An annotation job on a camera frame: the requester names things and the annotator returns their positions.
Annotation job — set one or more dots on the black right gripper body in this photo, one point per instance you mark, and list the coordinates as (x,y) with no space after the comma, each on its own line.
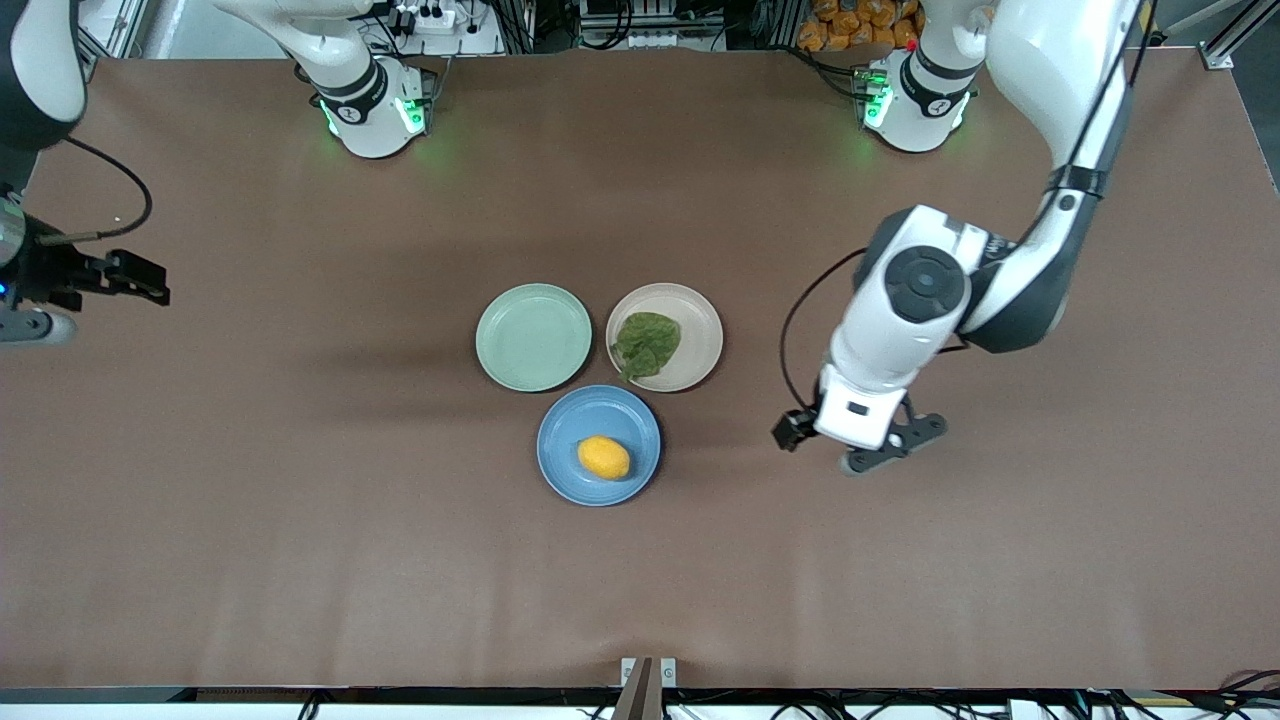
(45,275)

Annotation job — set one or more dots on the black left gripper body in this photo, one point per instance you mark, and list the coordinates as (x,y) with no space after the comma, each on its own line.
(790,430)

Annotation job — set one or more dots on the green lettuce leaf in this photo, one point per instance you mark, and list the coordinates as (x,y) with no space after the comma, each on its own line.
(646,343)

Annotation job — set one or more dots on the yellow lemon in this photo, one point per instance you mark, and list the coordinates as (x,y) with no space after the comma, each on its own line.
(604,458)

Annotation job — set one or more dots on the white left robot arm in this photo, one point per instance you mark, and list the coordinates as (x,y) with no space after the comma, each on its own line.
(910,300)

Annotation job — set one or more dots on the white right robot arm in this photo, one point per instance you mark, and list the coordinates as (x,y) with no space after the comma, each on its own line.
(365,100)

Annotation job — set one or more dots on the beige plate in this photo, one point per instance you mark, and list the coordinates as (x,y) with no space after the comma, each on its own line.
(695,340)

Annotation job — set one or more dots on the blue plate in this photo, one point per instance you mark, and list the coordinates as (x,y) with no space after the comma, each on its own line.
(575,420)

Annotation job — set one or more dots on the light green plate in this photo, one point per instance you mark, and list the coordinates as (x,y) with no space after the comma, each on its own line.
(533,337)

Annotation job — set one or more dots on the white power strip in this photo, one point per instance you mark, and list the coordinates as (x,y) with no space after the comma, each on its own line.
(425,17)

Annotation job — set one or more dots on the bag of oranges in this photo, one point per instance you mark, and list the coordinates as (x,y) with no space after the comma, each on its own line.
(860,25)

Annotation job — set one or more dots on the black equipment rack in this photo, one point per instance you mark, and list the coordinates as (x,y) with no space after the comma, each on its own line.
(645,20)

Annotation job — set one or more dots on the aluminium frame profile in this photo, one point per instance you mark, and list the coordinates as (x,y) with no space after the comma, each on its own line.
(1240,35)
(115,30)

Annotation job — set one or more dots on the metal table edge bracket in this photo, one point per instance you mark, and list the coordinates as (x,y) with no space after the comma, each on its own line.
(648,685)

